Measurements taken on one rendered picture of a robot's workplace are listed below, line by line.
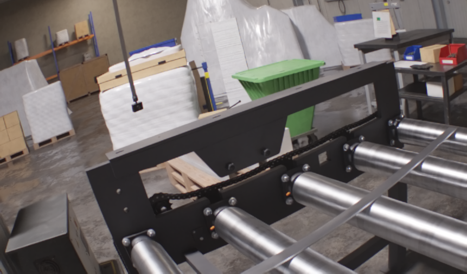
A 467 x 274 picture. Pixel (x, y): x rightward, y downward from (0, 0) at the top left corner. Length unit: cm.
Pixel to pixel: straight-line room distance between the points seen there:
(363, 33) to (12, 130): 806
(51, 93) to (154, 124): 494
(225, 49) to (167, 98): 99
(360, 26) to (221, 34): 376
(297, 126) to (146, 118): 170
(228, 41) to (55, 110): 531
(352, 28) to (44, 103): 702
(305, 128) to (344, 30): 416
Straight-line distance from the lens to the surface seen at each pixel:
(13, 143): 916
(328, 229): 98
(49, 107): 913
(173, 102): 454
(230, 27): 496
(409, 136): 166
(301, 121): 407
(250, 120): 127
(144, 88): 453
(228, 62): 499
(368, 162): 145
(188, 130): 119
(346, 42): 798
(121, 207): 120
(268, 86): 378
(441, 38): 537
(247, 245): 106
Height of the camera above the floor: 145
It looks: 14 degrees down
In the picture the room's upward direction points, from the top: 13 degrees counter-clockwise
